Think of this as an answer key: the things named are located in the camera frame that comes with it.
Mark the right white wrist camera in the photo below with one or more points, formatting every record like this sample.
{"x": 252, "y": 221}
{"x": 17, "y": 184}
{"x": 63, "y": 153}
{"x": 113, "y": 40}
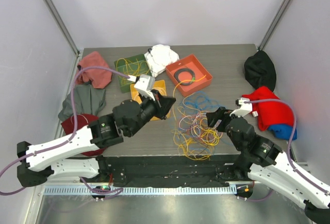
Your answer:
{"x": 244, "y": 107}

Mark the green plastic tray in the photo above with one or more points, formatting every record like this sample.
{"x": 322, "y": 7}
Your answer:
{"x": 134, "y": 65}

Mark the pink cloth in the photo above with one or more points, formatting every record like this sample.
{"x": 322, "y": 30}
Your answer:
{"x": 98, "y": 78}

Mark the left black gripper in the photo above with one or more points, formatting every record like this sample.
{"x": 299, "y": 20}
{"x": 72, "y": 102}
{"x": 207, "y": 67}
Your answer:
{"x": 164, "y": 104}

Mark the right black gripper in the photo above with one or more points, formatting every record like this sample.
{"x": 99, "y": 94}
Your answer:
{"x": 221, "y": 114}

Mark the aluminium frame post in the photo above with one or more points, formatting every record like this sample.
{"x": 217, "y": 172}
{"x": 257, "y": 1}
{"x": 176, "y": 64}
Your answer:
{"x": 274, "y": 24}
{"x": 61, "y": 25}

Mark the white crumpled cloth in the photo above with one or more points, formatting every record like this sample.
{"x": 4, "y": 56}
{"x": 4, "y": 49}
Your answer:
{"x": 158, "y": 57}

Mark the grey cloth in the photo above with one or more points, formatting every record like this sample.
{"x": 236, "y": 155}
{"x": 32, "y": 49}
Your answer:
{"x": 88, "y": 100}

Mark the dark red cloth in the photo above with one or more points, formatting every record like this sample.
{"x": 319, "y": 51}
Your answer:
{"x": 82, "y": 120}

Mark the right aluminium frame post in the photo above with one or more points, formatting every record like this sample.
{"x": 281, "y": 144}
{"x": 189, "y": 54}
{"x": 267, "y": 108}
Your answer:
{"x": 274, "y": 24}

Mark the slotted cable duct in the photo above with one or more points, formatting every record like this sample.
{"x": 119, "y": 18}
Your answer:
{"x": 138, "y": 191}

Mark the yellow plastic tray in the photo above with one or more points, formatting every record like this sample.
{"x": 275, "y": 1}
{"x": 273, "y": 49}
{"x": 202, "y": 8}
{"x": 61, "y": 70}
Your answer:
{"x": 159, "y": 85}

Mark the black cloth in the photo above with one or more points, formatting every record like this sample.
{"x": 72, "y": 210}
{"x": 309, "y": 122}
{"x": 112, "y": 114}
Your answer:
{"x": 259, "y": 71}

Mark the left aluminium frame post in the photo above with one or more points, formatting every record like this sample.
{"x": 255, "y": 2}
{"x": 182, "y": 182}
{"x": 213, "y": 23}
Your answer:
{"x": 61, "y": 25}

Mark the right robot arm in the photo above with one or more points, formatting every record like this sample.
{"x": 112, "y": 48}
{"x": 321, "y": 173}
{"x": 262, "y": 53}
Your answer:
{"x": 262, "y": 160}

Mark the orange plastic tray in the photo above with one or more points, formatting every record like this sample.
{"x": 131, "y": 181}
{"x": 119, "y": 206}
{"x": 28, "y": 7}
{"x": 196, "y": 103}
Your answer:
{"x": 189, "y": 75}

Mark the blue cloth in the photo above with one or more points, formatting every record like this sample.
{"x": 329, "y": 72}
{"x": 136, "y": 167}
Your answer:
{"x": 281, "y": 131}

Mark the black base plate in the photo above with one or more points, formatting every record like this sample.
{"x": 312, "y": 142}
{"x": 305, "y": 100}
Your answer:
{"x": 168, "y": 171}

